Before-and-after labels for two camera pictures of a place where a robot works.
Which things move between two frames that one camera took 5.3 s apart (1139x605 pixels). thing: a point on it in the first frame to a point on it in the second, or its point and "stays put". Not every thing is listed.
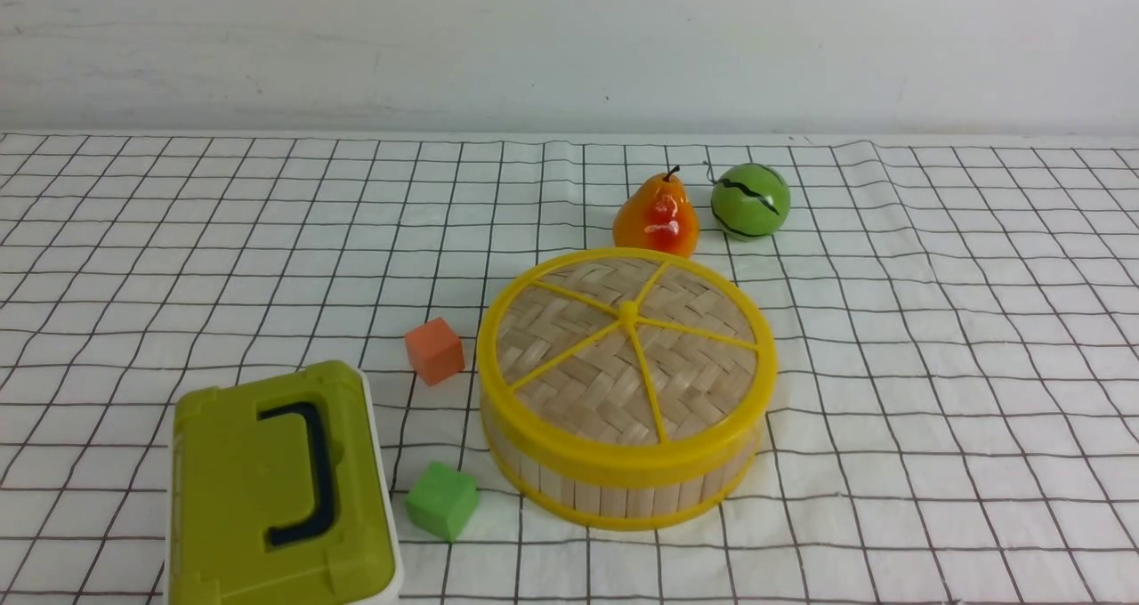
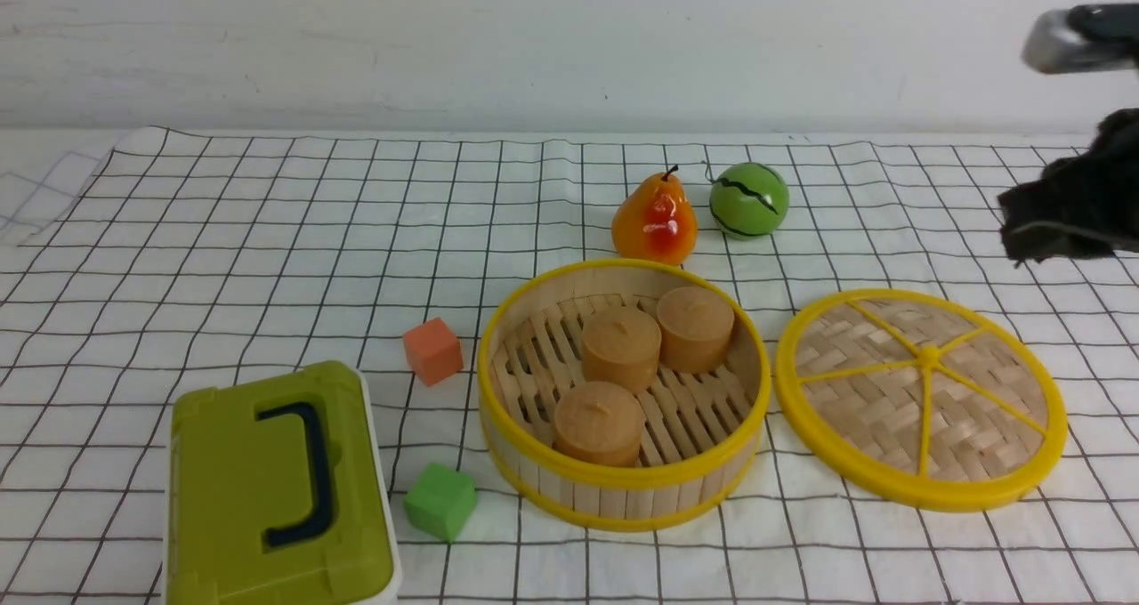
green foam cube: (442, 499) stays put
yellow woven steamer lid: (626, 365) to (919, 400)
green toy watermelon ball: (750, 201) stays put
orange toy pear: (658, 217) stays put
